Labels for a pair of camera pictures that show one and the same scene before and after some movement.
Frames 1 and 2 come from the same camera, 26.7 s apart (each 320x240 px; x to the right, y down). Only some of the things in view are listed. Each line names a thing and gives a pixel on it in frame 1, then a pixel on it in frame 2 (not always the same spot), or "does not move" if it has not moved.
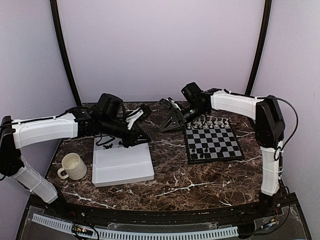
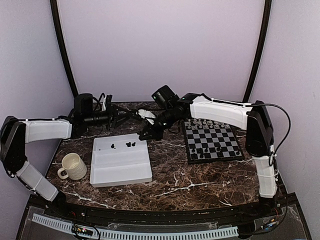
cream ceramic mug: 75,167 does not move
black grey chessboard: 212,140 does not move
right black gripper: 175,118 → 153,133
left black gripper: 134,134 → 114,117
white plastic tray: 115,163 does not move
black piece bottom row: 194,156 does not move
